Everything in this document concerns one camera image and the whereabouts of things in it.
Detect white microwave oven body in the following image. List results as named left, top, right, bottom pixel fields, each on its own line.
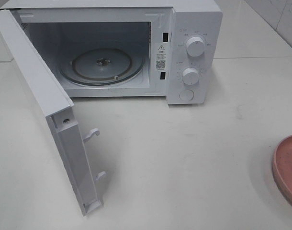
left=0, top=0, right=223, bottom=104

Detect white round door-release button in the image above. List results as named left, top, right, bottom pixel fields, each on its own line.
left=180, top=90, right=194, bottom=102

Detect glass microwave turntable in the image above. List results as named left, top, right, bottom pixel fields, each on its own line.
left=60, top=48, right=145, bottom=86

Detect pink plate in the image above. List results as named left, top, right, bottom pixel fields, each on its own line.
left=272, top=135, right=292, bottom=205

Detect white microwave knob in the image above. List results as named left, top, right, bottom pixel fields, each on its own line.
left=182, top=68, right=200, bottom=85
left=185, top=35, right=205, bottom=57

